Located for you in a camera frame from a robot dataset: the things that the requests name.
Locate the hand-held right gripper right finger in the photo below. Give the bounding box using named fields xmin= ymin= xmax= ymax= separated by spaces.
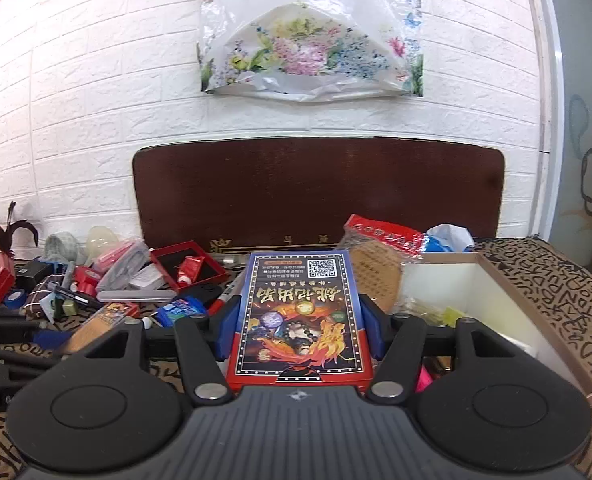
xmin=358 ymin=296 xmax=522 ymax=406

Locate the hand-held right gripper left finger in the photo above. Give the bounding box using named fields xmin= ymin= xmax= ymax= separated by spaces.
xmin=76 ymin=296 xmax=241 ymax=406

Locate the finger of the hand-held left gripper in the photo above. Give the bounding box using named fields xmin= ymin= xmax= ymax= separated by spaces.
xmin=0 ymin=332 xmax=74 ymax=378
xmin=0 ymin=302 xmax=44 ymax=332

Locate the cork insoles plastic packet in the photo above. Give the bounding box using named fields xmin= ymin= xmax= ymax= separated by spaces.
xmin=341 ymin=214 xmax=427 ymax=316

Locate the blue printed card box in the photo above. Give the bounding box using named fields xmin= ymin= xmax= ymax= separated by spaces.
xmin=226 ymin=251 xmax=374 ymax=395

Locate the yellow-green packet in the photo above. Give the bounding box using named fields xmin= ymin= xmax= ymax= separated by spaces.
xmin=416 ymin=305 xmax=464 ymax=328

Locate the cardboard box container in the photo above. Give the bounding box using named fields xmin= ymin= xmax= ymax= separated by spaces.
xmin=396 ymin=251 xmax=592 ymax=411

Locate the blue floss container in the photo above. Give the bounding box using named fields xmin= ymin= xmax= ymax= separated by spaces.
xmin=156 ymin=297 xmax=209 ymax=328

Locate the blue tape roll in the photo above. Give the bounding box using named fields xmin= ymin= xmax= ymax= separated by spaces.
xmin=3 ymin=288 xmax=29 ymax=311

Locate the silver marker pen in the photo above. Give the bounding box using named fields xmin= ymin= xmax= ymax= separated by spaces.
xmin=211 ymin=272 xmax=249 ymax=313

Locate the black key pouch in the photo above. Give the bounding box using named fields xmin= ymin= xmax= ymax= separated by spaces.
xmin=193 ymin=284 xmax=223 ymax=308

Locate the black pen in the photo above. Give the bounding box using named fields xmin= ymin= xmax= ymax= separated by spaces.
xmin=46 ymin=281 xmax=104 ymax=311

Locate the orange printed box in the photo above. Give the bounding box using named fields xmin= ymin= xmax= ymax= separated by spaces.
xmin=58 ymin=301 xmax=141 ymax=356

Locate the black box with blue circle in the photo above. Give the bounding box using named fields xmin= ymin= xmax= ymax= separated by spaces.
xmin=14 ymin=258 xmax=51 ymax=291

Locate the red tube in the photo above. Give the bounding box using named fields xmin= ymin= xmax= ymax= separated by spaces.
xmin=177 ymin=256 xmax=205 ymax=286

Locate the red tray box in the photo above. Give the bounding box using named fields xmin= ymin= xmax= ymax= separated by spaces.
xmin=149 ymin=241 xmax=229 ymax=291

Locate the pink item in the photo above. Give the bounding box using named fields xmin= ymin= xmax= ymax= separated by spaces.
xmin=415 ymin=362 xmax=437 ymax=396

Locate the dark red feather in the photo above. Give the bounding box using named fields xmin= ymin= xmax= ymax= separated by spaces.
xmin=0 ymin=201 xmax=40 ymax=258

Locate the white packet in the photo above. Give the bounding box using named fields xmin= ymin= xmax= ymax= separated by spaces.
xmin=130 ymin=265 xmax=164 ymax=291

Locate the clear tape roll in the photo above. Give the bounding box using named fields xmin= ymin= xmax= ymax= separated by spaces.
xmin=44 ymin=231 xmax=81 ymax=263

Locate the pink tube clear pack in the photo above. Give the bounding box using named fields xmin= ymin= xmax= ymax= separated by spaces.
xmin=93 ymin=239 xmax=149 ymax=286

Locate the blue and white plastic bag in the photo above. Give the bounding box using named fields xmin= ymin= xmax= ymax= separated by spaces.
xmin=423 ymin=222 xmax=477 ymax=256

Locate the dark brown wooden board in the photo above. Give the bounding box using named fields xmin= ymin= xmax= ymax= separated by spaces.
xmin=132 ymin=136 xmax=507 ymax=261

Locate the floral plastic bag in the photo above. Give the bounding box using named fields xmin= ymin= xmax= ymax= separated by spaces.
xmin=197 ymin=0 xmax=423 ymax=103

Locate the grey panel with cartoon outline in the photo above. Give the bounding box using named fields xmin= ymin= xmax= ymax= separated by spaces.
xmin=541 ymin=0 xmax=592 ymax=271

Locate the brown pouch with white string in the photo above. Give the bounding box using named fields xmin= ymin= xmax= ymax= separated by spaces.
xmin=23 ymin=276 xmax=56 ymax=318

